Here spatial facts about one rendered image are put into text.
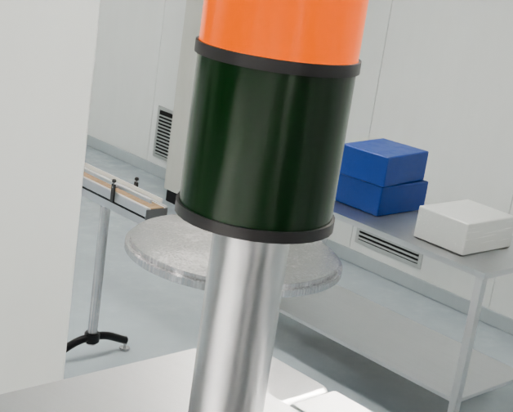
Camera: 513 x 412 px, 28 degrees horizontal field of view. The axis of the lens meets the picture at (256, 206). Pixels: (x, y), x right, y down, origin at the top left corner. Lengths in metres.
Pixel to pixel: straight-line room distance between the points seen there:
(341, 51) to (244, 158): 0.04
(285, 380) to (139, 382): 0.06
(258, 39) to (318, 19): 0.02
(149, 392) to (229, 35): 0.18
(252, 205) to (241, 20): 0.05
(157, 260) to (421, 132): 3.23
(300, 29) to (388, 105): 6.84
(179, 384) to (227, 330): 0.11
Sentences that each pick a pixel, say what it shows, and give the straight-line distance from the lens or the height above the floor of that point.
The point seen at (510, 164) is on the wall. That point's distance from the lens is 6.57.
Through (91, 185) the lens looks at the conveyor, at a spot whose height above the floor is 0.91.
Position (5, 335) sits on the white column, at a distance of 2.09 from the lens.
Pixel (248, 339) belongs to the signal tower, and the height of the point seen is 2.16.
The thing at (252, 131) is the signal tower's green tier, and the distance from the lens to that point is 0.29.
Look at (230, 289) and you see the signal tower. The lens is 0.32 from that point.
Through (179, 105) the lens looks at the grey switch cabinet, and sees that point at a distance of 8.08.
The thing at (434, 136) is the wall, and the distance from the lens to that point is 6.89.
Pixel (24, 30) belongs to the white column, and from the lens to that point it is 1.92.
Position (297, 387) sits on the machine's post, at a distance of 0.45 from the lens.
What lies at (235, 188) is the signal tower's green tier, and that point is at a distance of 0.30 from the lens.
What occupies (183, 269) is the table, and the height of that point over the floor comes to 0.93.
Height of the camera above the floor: 2.29
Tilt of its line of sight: 16 degrees down
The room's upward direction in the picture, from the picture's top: 8 degrees clockwise
